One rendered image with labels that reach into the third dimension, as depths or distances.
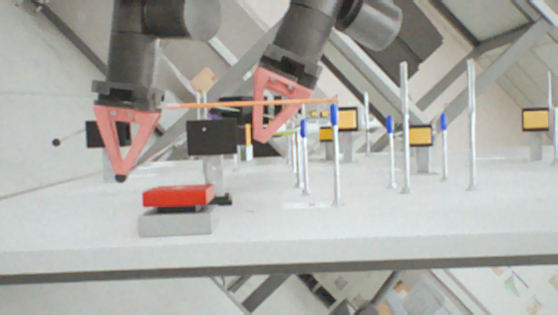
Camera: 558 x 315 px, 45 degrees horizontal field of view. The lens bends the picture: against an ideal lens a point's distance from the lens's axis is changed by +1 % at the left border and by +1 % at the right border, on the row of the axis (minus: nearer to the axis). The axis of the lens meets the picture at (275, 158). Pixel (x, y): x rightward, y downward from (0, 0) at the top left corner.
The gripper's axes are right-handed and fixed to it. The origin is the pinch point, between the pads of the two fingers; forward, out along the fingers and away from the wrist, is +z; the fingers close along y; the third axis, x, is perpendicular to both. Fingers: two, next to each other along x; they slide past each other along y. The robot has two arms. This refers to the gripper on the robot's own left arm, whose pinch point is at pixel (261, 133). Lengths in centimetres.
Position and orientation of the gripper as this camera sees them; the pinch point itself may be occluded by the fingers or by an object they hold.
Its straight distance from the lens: 76.9
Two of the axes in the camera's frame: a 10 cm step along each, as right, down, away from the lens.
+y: -0.5, -0.6, 10.0
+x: -9.2, -3.9, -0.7
